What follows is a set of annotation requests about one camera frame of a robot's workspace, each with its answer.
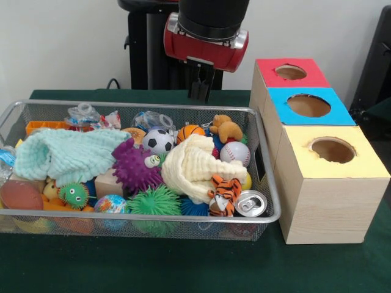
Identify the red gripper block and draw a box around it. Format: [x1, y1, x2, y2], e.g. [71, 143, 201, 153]
[163, 13, 250, 102]

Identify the pale yellow cloth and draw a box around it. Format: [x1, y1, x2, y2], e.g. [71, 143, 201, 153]
[161, 133, 248, 205]

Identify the tiger plush toy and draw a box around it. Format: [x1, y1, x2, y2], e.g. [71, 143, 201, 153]
[206, 174, 243, 217]

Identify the clear mesh bin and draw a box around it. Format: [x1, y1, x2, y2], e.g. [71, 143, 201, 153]
[0, 99, 282, 242]

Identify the small orange basketball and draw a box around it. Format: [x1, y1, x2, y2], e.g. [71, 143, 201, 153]
[177, 125, 206, 145]

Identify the orange bear plush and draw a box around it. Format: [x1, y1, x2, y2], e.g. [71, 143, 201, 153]
[210, 115, 244, 144]

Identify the small soccer ball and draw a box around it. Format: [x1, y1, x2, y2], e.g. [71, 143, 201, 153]
[142, 127, 175, 154]

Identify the white ball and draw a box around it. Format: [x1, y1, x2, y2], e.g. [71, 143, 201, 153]
[220, 141, 252, 168]

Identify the purple spiky ball with eyes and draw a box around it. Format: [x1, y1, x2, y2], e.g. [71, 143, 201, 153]
[112, 137, 169, 195]

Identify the large green spiky ball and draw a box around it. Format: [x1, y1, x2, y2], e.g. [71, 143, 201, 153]
[126, 184, 183, 237]

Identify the silver drink can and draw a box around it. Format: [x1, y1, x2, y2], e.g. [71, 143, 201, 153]
[234, 190, 268, 218]

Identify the mint green cloth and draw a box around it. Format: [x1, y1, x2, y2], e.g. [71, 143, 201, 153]
[12, 127, 132, 187]

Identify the dark green table cloth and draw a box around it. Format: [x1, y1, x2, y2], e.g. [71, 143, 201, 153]
[0, 89, 391, 293]

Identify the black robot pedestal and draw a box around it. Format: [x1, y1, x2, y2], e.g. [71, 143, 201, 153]
[118, 0, 225, 91]

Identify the black cable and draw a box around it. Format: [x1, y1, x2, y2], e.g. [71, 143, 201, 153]
[107, 78, 126, 91]

